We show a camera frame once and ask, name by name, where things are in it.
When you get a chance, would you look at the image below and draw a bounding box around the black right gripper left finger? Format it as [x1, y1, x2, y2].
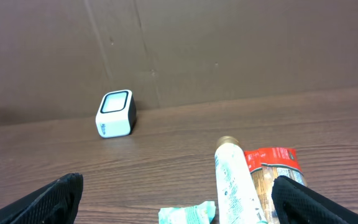
[0, 173, 83, 224]

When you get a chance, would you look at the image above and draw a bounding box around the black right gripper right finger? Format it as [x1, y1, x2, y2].
[272, 175, 358, 224]

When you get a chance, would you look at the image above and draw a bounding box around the orange long noodle packet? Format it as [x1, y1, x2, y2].
[244, 147, 308, 224]

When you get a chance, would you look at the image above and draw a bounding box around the white tube with gold cap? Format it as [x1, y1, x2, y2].
[214, 136, 267, 224]

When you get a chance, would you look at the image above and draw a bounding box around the teal snack packet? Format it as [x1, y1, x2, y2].
[158, 201, 216, 224]

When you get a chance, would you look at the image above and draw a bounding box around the white barcode scanner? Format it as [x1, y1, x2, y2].
[95, 90, 137, 138]

